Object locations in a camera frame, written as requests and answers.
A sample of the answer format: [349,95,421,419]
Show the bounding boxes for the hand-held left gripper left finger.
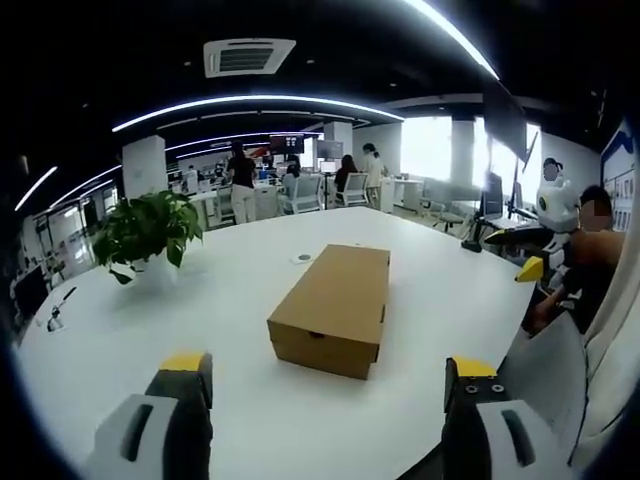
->
[82,351,216,480]

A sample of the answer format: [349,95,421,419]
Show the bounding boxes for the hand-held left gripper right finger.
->
[439,355,571,480]

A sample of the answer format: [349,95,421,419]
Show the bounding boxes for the brown cardboard shoe box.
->
[266,243,392,381]

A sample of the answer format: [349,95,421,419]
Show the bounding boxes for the person's right hand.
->
[522,288,569,335]

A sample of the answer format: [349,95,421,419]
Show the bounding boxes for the grey chair back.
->
[497,308,589,454]

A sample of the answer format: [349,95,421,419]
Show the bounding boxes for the large hanging dark screen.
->
[481,78,530,162]

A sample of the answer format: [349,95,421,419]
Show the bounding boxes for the seated person at right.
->
[569,227,640,464]

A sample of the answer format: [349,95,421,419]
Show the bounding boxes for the black and white pen tool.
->
[46,285,79,332]

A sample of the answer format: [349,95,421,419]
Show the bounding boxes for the white plant pot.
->
[133,253,187,290]

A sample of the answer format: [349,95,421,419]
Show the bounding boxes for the white office chair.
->
[341,171,372,208]
[285,174,325,215]

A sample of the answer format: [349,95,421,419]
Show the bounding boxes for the black monitor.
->
[11,263,50,319]

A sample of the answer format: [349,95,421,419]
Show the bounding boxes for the long ceiling light strip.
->
[110,93,406,134]
[404,0,501,81]

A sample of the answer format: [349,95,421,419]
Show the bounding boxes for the green leafy plant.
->
[92,189,205,286]

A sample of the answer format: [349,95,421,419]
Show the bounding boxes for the screen with red picture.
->
[269,133,306,156]

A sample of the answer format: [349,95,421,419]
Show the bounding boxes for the ceiling air conditioner vent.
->
[202,38,298,80]

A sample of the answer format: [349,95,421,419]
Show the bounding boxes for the blue and white wall poster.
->
[601,117,637,234]

